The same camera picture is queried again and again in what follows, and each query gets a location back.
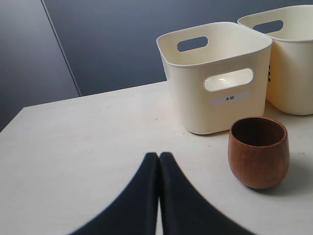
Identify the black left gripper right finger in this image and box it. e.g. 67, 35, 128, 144
159, 152, 247, 235

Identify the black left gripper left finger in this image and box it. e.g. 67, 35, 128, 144
72, 152, 158, 235

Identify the brown wooden cup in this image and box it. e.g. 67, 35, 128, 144
228, 117, 290, 189

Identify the left cream plastic bin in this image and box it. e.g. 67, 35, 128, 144
156, 22, 272, 135

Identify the cream plastic bin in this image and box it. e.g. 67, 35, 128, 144
156, 22, 272, 135
237, 5, 313, 116

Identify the middle cream plastic bin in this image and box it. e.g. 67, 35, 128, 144
237, 5, 313, 116

